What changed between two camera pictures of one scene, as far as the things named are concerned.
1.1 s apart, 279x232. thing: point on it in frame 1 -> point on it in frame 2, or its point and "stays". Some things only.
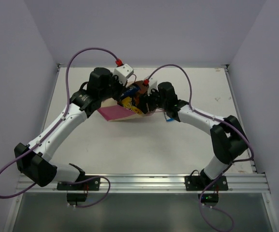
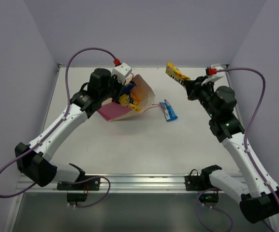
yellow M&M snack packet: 127,102 -> 175,74
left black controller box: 76,197 stays
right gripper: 144,98 -> 192,87
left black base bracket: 90,185 stays
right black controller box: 209,198 stays
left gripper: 117,88 stays
